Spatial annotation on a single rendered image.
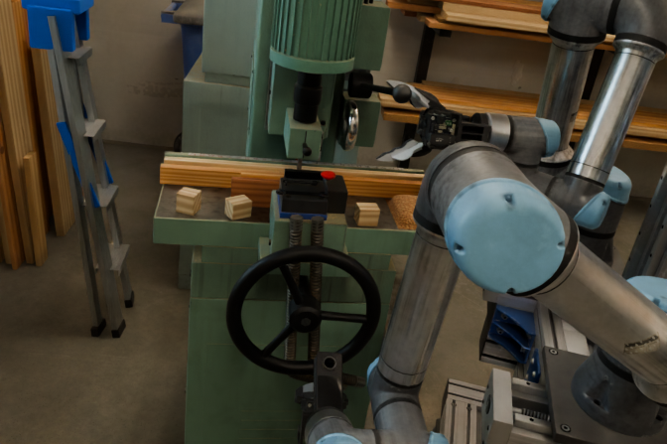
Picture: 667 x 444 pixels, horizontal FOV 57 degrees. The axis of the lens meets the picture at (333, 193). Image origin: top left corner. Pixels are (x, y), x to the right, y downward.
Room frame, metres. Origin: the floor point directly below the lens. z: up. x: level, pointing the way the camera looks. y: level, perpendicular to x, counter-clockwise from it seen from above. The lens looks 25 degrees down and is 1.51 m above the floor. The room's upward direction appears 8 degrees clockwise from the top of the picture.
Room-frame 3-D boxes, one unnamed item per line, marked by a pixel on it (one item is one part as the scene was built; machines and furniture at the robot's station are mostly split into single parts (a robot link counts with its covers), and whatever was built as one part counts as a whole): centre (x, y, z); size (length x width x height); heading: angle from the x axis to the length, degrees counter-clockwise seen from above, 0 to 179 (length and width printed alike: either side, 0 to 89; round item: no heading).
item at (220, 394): (1.40, 0.11, 0.36); 0.58 x 0.45 x 0.71; 11
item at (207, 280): (1.40, 0.11, 0.76); 0.57 x 0.45 x 0.09; 11
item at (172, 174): (1.29, 0.05, 0.92); 0.67 x 0.02 x 0.04; 101
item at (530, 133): (1.18, -0.36, 1.14); 0.11 x 0.08 x 0.09; 101
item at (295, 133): (1.30, 0.09, 1.03); 0.14 x 0.07 x 0.09; 11
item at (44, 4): (1.84, 0.83, 0.58); 0.27 x 0.25 x 1.16; 98
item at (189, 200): (1.11, 0.29, 0.92); 0.04 x 0.04 x 0.04; 80
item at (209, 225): (1.17, 0.06, 0.87); 0.61 x 0.30 x 0.06; 101
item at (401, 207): (1.24, -0.18, 0.92); 0.14 x 0.09 x 0.04; 11
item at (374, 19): (1.52, -0.02, 1.23); 0.09 x 0.08 x 0.15; 11
